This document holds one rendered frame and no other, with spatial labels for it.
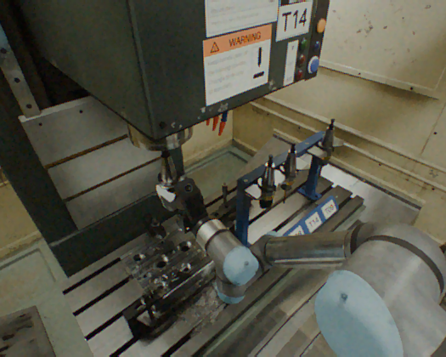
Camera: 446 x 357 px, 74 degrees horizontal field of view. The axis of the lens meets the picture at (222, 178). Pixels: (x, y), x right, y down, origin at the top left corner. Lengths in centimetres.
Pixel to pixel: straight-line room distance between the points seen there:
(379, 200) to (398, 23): 77
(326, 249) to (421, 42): 97
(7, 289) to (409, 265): 165
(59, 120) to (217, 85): 70
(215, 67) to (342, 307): 39
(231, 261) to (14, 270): 136
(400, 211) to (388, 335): 125
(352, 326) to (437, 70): 112
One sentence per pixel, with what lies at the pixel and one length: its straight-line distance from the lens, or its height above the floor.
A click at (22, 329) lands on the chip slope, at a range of 153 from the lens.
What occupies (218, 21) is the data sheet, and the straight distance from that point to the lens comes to 51.
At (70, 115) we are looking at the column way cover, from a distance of 112.
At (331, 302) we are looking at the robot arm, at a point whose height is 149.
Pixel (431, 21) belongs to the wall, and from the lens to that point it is 138.
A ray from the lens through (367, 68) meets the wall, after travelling 149.
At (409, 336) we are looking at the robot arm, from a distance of 43.
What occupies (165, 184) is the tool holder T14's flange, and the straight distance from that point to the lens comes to 82.
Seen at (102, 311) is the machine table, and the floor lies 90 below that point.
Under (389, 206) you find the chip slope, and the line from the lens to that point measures 163.
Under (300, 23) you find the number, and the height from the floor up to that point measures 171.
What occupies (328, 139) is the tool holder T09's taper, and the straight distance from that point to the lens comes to 116.
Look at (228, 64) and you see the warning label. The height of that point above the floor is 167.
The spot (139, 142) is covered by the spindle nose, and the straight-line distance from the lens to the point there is 70.
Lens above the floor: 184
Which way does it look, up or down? 39 degrees down
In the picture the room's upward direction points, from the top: 1 degrees counter-clockwise
